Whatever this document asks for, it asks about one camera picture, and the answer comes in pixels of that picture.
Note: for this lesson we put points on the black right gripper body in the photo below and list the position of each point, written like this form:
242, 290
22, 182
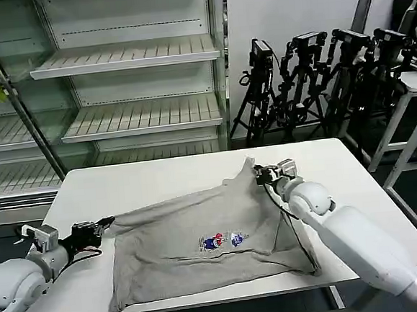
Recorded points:
269, 174

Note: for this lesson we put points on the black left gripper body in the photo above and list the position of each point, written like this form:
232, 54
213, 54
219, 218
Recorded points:
84, 236

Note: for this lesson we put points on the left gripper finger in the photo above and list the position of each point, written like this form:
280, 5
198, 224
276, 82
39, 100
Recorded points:
101, 231
105, 222

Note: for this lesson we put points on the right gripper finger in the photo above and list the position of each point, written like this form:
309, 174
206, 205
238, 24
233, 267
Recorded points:
259, 180
258, 169

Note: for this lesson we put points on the grey printed t-shirt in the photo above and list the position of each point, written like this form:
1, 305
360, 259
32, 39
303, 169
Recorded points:
186, 244

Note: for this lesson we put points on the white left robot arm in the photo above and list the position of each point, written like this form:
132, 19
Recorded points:
19, 279

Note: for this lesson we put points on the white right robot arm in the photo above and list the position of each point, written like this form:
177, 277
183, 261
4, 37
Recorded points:
352, 235

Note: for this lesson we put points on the white work table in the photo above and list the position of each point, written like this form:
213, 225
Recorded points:
152, 182

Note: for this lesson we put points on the shelf unit behind glass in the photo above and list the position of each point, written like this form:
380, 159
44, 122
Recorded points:
8, 135

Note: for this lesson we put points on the white open shelf unit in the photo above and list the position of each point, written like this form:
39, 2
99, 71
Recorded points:
130, 32

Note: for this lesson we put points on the black monitor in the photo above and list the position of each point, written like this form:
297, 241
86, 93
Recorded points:
412, 13

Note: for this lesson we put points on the black camera tripod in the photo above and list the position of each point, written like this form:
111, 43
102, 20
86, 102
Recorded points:
260, 54
387, 59
303, 69
347, 62

